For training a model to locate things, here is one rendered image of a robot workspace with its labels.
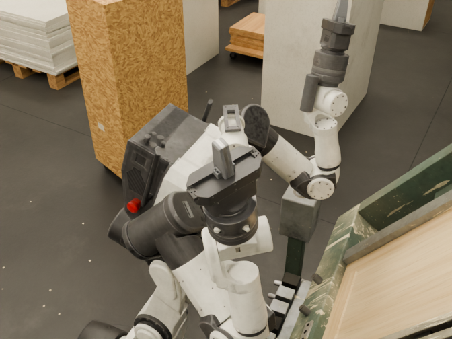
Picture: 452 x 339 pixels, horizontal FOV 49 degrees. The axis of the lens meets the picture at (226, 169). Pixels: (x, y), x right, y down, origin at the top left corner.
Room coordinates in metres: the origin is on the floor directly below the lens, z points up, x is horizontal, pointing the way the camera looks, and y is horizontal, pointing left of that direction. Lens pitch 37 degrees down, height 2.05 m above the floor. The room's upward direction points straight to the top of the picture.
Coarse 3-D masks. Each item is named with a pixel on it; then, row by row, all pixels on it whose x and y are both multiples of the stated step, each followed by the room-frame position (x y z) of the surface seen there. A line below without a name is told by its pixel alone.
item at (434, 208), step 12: (432, 204) 1.01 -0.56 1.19; (444, 204) 0.97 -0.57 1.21; (408, 216) 1.04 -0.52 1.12; (420, 216) 1.00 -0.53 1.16; (432, 216) 0.98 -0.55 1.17; (384, 228) 1.07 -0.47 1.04; (396, 228) 1.02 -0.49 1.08; (408, 228) 1.00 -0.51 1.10; (372, 240) 1.05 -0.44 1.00; (384, 240) 1.02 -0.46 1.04; (348, 252) 1.09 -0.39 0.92; (360, 252) 1.05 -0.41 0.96
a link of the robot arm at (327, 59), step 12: (324, 24) 1.23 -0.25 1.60; (336, 24) 1.16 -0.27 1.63; (348, 24) 1.17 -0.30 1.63; (324, 36) 1.21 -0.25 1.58; (336, 36) 1.16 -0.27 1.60; (348, 36) 1.17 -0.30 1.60; (324, 48) 1.19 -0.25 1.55; (336, 48) 1.16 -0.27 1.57; (324, 60) 1.15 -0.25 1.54; (336, 60) 1.15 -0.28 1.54; (336, 72) 1.14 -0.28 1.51
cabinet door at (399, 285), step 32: (448, 224) 0.91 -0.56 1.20; (384, 256) 0.97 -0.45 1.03; (416, 256) 0.87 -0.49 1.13; (448, 256) 0.79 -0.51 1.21; (352, 288) 0.93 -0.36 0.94; (384, 288) 0.83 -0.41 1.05; (416, 288) 0.75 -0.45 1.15; (448, 288) 0.69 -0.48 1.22; (352, 320) 0.79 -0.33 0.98; (384, 320) 0.72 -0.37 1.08; (416, 320) 0.65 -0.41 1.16
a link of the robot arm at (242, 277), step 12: (204, 228) 0.64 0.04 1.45; (204, 240) 0.61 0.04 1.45; (216, 252) 0.60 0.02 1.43; (216, 264) 0.59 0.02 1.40; (228, 264) 0.64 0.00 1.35; (240, 264) 0.65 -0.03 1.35; (252, 264) 0.64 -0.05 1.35; (216, 276) 0.59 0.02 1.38; (228, 276) 0.60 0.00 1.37; (240, 276) 0.61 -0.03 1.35; (252, 276) 0.61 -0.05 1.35; (228, 288) 0.59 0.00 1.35; (240, 288) 0.59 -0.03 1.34; (252, 288) 0.60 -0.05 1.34
